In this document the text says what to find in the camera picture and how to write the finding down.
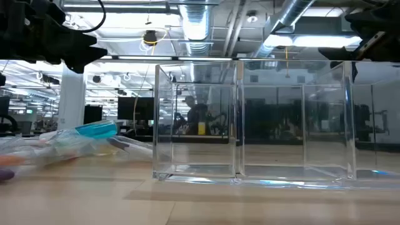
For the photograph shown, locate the black equipment bench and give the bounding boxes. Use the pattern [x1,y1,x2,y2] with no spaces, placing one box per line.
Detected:
[354,104,374,143]

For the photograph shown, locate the silver smooth ventilation duct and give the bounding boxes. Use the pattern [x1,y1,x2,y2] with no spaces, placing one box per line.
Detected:
[254,0,316,59]

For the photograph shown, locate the person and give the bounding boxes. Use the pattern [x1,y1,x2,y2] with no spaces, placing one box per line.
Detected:
[174,95,216,136]

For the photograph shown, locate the orange toothbrush in wrapper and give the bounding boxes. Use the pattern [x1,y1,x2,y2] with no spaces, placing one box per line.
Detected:
[0,155,26,167]

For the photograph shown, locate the purple toothbrush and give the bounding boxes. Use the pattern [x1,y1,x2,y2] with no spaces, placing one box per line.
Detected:
[0,168,16,182]
[106,134,154,163]

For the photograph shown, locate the clear acrylic organizer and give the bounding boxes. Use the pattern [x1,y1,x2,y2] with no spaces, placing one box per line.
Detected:
[152,61,400,191]

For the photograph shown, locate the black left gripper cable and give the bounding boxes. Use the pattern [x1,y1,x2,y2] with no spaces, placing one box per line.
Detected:
[79,0,108,34]

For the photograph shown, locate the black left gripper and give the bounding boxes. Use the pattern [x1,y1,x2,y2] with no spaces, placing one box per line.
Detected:
[0,0,108,74]

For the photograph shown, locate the black ceiling camera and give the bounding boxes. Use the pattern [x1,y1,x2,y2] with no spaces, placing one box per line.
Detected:
[142,29,158,47]

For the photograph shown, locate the black monitor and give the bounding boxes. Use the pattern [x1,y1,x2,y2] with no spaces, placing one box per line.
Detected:
[117,96,154,121]

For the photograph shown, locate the black screen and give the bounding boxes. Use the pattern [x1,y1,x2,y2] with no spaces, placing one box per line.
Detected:
[0,96,11,117]

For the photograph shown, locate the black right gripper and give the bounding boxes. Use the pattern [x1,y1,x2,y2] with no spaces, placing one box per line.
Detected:
[317,6,400,62]

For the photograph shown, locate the white pillar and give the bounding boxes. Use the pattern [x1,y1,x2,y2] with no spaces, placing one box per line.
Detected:
[57,62,87,131]

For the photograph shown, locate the teal mouthwash bottle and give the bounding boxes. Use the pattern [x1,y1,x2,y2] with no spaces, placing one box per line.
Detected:
[73,119,119,141]

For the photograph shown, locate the silver ribbed ventilation duct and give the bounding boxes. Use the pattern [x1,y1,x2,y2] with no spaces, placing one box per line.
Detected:
[177,0,215,57]

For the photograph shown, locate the black cabinet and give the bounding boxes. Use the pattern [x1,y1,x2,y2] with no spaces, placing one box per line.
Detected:
[83,104,103,125]

